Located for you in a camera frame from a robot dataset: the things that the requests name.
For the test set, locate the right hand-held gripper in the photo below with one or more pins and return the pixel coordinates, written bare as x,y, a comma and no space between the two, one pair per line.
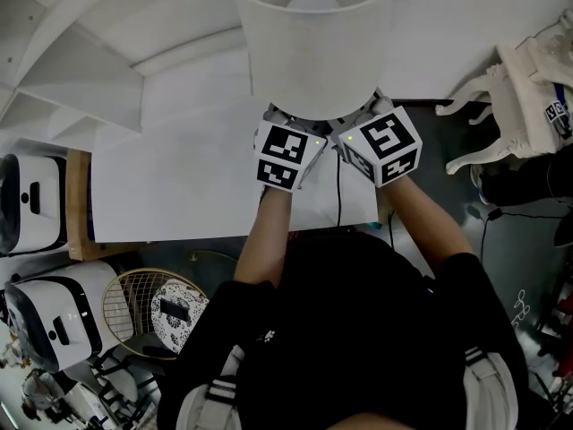
385,147

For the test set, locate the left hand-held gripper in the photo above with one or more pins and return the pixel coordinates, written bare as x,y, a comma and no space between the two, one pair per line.
283,156

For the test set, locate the person's left forearm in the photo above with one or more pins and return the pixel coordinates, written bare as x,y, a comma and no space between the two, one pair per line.
264,240

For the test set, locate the person's right forearm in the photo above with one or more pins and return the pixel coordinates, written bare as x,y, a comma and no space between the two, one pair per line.
430,226

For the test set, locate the white ornate chair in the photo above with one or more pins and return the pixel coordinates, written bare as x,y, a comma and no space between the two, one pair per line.
488,119

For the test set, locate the person's black shirt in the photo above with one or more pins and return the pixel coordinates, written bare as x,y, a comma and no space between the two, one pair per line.
344,334

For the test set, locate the black-and-white patterned cushion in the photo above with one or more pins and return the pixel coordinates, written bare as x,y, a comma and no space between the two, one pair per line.
175,316

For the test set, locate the white shelf unit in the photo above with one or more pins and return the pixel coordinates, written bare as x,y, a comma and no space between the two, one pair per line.
76,74

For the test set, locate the white robot unit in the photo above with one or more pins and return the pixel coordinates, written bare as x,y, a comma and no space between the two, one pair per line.
62,316
31,204

